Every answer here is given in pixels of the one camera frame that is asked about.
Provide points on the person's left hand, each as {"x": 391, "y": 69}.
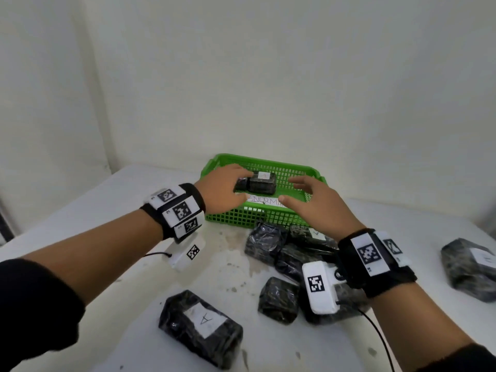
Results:
{"x": 221, "y": 189}

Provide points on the person's right hand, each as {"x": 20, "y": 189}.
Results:
{"x": 329, "y": 213}

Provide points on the green plastic basket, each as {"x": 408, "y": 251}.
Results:
{"x": 228, "y": 218}

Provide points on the large black packet labelled B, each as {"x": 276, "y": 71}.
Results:
{"x": 461, "y": 275}

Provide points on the person's right forearm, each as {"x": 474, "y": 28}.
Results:
{"x": 418, "y": 329}

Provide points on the person's left forearm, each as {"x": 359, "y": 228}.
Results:
{"x": 97, "y": 251}

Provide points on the white paper sign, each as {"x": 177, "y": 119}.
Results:
{"x": 263, "y": 200}

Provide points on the black wristband with marker tags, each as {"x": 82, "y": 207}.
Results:
{"x": 368, "y": 253}
{"x": 178, "y": 211}

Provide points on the black shirt sleeve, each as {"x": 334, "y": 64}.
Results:
{"x": 35, "y": 306}
{"x": 465, "y": 362}

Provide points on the dark wooden frame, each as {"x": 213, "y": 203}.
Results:
{"x": 4, "y": 228}

